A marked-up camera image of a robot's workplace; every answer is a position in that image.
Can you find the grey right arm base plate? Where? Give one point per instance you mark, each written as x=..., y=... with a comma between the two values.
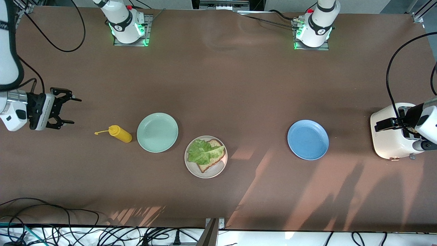
x=147, y=37

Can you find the aluminium profile post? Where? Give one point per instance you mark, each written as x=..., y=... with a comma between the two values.
x=210, y=235

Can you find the green lettuce leaf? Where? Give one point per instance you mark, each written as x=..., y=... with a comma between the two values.
x=201, y=153

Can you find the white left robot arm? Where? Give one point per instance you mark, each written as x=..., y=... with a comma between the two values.
x=321, y=24

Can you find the mint green plate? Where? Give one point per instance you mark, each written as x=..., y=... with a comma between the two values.
x=157, y=132

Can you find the beige plate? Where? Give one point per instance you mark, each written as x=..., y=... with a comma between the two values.
x=191, y=168

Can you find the brown table mat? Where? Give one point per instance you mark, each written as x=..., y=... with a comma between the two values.
x=239, y=85

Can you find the grey left arm base plate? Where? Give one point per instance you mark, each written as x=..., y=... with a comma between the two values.
x=324, y=48

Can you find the black power plug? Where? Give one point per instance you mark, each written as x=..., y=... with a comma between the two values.
x=177, y=239

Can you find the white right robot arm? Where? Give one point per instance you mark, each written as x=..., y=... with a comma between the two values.
x=6, y=51

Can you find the yellow mustard squeeze bottle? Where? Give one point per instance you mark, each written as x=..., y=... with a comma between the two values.
x=121, y=135

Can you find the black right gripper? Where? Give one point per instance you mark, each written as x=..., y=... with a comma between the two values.
x=35, y=110

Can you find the grey power strip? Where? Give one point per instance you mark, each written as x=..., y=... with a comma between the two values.
x=222, y=4

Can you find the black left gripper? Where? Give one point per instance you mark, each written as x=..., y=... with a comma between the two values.
x=412, y=116

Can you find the white toaster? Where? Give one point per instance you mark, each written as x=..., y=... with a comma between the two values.
x=385, y=140

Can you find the blue plate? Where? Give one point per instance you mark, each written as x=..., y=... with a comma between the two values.
x=308, y=140

